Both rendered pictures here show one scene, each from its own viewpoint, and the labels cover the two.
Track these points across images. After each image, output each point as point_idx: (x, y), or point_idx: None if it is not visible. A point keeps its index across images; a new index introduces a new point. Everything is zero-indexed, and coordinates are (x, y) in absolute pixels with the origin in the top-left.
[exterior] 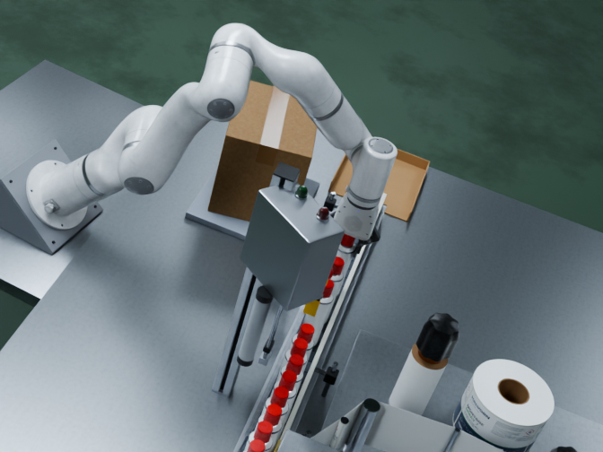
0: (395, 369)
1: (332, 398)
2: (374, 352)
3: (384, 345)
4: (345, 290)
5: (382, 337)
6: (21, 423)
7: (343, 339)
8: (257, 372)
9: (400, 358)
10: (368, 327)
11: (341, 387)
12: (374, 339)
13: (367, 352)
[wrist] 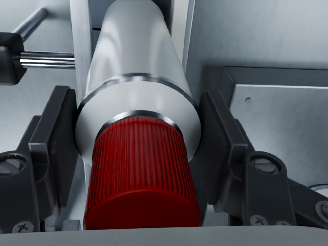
0: (307, 150)
1: (196, 191)
2: (267, 133)
3: (290, 107)
4: (183, 13)
5: (288, 86)
6: None
7: (197, 72)
8: (73, 199)
9: (322, 122)
10: (252, 9)
11: (209, 217)
12: (269, 100)
13: (252, 137)
